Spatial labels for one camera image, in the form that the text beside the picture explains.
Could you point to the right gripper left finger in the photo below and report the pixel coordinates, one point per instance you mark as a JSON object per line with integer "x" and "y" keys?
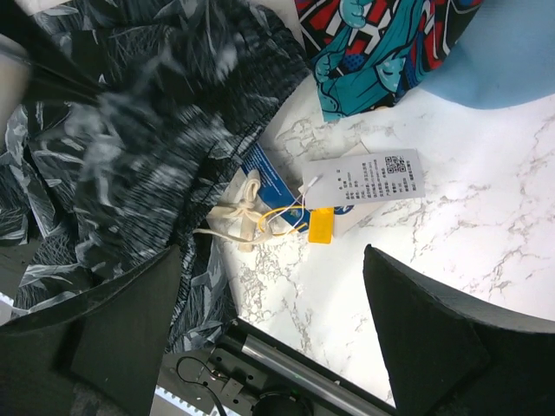
{"x": 98, "y": 353}

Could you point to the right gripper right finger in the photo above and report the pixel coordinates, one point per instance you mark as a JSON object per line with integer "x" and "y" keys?
{"x": 449, "y": 353}

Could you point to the dark leaf-print shorts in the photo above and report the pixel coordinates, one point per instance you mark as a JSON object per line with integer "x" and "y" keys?
{"x": 137, "y": 116}

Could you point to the light blue shorts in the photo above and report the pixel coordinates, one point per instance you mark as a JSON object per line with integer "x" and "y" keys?
{"x": 504, "y": 58}

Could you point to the colourful comic-print shorts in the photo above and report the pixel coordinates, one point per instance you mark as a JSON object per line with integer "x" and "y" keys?
{"x": 367, "y": 54}

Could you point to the yellow plastic tag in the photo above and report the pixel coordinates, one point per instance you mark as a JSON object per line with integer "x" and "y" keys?
{"x": 321, "y": 226}

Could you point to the white paper tag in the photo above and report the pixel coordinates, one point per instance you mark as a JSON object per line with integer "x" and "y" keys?
{"x": 362, "y": 179}

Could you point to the blue card tag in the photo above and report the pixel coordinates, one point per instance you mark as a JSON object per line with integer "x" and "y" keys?
{"x": 273, "y": 190}

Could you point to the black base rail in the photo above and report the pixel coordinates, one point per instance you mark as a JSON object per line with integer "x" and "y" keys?
{"x": 251, "y": 373}

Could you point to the cream drawstring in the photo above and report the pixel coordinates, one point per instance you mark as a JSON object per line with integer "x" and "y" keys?
{"x": 254, "y": 229}

